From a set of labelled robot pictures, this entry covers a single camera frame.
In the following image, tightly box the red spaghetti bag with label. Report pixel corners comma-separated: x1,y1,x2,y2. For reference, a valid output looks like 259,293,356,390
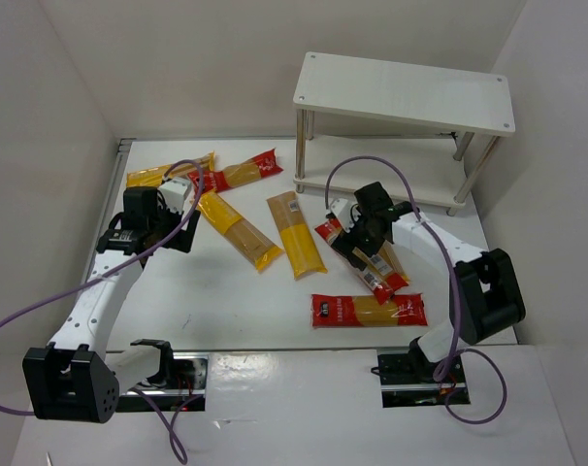
314,218,409,305

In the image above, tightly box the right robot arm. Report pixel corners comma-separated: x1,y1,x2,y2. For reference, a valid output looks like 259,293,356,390
326,182,526,364

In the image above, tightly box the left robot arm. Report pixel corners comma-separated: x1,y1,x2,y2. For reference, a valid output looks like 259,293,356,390
22,178,201,423

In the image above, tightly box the yellow spaghetti bag right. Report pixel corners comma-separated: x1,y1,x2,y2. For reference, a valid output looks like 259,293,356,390
378,241,410,283

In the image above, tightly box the yellow spaghetti bag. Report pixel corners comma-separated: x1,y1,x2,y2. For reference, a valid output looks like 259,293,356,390
378,241,410,283
267,191,327,280
126,151,215,188
198,190,283,272

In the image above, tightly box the yellow spaghetti bag centre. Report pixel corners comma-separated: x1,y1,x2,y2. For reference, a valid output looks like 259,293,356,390
267,191,327,280

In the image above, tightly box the yellow spaghetti bag top left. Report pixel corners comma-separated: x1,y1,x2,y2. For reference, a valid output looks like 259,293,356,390
126,151,215,188

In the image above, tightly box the red spaghetti bag front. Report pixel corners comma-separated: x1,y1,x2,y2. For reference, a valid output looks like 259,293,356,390
311,294,428,328

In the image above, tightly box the red spaghetti bag top centre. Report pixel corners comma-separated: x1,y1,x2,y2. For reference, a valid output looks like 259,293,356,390
188,149,283,192

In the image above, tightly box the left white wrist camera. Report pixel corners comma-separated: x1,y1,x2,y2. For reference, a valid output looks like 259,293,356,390
158,177,193,215

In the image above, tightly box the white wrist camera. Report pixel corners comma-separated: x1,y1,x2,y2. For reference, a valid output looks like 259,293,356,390
326,198,354,232
158,177,193,215

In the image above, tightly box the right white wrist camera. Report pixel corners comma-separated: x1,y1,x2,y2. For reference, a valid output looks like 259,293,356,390
326,198,354,232

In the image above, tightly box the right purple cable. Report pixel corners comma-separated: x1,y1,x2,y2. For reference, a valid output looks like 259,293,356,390
325,155,509,426

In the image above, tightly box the aluminium table edge rail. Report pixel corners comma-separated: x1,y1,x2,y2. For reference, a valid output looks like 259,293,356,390
87,138,135,253

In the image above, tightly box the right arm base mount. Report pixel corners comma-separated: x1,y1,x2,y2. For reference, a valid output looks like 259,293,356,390
370,351,471,409

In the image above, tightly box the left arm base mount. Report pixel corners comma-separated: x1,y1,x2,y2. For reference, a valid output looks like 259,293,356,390
105,347,209,413

